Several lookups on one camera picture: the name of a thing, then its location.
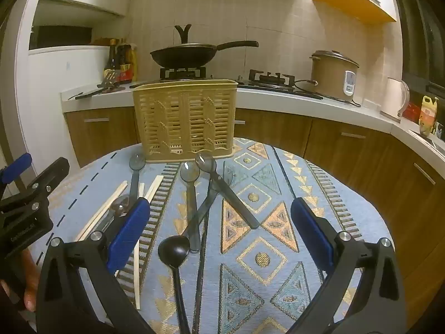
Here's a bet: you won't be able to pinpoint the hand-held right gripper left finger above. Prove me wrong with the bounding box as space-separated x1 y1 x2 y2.
36 197 157 334

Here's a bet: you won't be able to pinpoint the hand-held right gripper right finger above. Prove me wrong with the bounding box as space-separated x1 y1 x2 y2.
290 197 407 334

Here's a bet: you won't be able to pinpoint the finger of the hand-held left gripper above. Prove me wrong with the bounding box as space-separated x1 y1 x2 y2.
24 157 70 210
0 153 33 196

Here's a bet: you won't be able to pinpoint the pale wooden chopstick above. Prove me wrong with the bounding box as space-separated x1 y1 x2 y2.
81 183 129 242
134 183 145 311
143 176 161 199
148 176 165 202
74 181 126 241

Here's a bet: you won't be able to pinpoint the grey translucent plastic spoon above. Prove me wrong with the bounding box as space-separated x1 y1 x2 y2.
195 152 261 229
128 153 147 202
180 161 201 252

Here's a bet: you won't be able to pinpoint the beige plastic utensil basket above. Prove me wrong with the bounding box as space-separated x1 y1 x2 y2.
133 79 239 163

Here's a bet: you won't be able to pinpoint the person's left hand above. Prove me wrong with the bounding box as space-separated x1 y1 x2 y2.
0 250 41 312

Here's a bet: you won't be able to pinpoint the small metal spoon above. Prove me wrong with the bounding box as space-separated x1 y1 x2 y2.
91 196 130 234

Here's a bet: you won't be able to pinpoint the black plastic ladle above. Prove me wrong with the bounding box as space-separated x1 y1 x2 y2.
158 235 191 334

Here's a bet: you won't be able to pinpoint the blue patterned tablecloth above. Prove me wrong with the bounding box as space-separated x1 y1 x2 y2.
28 137 395 334

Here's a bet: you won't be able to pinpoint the grey translucent plastic fork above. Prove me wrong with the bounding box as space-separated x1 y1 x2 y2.
181 167 237 240

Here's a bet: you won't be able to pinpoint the wooden base cabinets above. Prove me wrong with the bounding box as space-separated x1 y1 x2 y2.
64 106 445 324

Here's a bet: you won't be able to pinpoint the white refrigerator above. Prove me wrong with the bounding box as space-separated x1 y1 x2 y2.
21 45 115 168

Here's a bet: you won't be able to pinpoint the black slotted spatula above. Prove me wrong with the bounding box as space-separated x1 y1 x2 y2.
97 70 120 89

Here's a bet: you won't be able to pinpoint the dark bottle yellow label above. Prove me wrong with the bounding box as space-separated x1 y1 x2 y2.
103 39 119 82

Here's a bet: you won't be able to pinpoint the dark bottle red label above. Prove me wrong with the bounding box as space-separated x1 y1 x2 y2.
116 45 133 82

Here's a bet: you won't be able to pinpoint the white countertop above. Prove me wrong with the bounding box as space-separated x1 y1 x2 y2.
61 77 445 168

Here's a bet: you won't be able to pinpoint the steel sink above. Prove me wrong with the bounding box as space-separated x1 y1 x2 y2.
408 129 445 154

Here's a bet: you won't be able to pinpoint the white electric kettle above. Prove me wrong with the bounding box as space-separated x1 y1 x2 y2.
380 77 411 122

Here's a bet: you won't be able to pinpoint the beige rice cooker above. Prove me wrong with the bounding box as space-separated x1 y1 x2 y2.
309 50 360 102

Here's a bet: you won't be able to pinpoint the red packet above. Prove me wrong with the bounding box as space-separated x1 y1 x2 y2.
405 102 423 123

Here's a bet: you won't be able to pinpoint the black gas stove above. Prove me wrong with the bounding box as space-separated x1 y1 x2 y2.
129 65 324 100

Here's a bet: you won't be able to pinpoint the yellow cooking oil bottle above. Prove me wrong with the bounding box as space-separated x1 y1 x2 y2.
419 95 439 137

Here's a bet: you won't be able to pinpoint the black wok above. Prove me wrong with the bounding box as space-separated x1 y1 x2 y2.
150 41 259 68

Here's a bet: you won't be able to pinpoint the black wok lid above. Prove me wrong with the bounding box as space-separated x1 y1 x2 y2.
151 24 218 54

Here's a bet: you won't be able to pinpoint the dark window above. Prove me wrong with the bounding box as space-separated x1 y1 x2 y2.
391 0 445 98

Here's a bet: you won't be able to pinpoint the black rice cooker cord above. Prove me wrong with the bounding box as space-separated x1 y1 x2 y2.
293 79 362 108

